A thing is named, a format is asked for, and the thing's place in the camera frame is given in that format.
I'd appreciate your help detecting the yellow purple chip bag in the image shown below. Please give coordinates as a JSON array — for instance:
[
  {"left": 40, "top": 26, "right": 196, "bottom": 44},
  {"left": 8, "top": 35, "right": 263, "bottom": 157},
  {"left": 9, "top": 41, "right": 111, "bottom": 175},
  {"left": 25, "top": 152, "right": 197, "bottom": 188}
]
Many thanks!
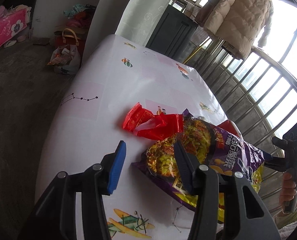
[{"left": 133, "top": 110, "right": 270, "bottom": 211}]

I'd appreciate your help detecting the red white plastic package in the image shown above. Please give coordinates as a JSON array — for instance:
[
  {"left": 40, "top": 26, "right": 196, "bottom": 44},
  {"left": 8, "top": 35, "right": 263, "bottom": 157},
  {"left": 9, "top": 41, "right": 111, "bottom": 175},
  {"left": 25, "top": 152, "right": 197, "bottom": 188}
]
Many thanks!
[{"left": 217, "top": 120, "right": 243, "bottom": 139}]

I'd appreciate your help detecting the person's right hand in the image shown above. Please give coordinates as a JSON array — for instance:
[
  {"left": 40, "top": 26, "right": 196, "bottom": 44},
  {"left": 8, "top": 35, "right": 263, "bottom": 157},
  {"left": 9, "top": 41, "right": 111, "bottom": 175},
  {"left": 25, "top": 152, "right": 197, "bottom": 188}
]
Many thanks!
[{"left": 279, "top": 172, "right": 297, "bottom": 209}]

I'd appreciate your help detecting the red plastic wrapper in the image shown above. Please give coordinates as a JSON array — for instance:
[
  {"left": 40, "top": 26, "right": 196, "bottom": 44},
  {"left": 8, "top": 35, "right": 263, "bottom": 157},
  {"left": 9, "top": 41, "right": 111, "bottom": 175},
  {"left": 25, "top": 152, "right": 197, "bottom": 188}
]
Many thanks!
[{"left": 122, "top": 102, "right": 184, "bottom": 141}]

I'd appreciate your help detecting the pink patterned tablecloth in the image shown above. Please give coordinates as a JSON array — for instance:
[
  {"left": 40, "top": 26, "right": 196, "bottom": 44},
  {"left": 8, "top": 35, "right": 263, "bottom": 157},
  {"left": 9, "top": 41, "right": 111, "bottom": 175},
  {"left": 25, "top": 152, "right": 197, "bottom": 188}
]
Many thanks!
[{"left": 35, "top": 35, "right": 227, "bottom": 239}]

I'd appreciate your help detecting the metal balcony railing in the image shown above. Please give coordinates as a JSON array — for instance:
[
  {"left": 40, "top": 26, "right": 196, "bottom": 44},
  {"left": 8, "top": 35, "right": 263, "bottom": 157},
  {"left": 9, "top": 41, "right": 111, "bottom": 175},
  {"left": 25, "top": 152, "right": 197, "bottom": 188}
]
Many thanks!
[{"left": 188, "top": 12, "right": 297, "bottom": 205}]

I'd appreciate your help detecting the dark metal cabinet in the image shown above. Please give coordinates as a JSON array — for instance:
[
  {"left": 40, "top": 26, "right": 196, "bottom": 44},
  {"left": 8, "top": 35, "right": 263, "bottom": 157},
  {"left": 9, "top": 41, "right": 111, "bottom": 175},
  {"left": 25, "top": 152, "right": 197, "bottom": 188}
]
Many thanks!
[{"left": 146, "top": 5, "right": 198, "bottom": 60}]

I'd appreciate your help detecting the clothes and bags pile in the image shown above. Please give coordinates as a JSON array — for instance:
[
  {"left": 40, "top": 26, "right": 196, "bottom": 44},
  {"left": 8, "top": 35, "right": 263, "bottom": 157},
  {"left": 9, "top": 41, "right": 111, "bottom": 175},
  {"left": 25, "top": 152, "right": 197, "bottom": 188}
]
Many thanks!
[{"left": 48, "top": 4, "right": 96, "bottom": 75}]

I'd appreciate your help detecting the beige puffer jacket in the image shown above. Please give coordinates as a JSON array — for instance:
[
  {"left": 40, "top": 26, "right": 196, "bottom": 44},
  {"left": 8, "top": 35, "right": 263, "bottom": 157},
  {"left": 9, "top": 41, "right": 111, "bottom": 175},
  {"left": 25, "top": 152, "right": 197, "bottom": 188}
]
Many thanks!
[{"left": 195, "top": 0, "right": 274, "bottom": 60}]

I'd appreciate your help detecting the white sheer curtain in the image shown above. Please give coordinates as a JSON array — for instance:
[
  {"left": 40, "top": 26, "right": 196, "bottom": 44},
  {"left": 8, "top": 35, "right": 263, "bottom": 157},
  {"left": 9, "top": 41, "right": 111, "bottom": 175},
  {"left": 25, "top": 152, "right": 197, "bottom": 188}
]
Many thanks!
[{"left": 115, "top": 0, "right": 170, "bottom": 46}]

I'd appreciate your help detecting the pink floral bedding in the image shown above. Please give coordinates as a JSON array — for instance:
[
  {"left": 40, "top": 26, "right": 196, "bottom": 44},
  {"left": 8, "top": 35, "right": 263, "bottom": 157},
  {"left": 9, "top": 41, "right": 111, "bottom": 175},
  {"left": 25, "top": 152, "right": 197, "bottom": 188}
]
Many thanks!
[{"left": 0, "top": 5, "right": 31, "bottom": 47}]

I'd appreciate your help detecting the yellow broom handle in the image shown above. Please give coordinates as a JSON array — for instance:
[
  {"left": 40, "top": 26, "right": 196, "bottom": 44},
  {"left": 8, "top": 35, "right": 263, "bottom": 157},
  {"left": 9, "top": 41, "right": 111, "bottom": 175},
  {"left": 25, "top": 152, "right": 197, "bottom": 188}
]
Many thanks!
[{"left": 183, "top": 46, "right": 203, "bottom": 64}]

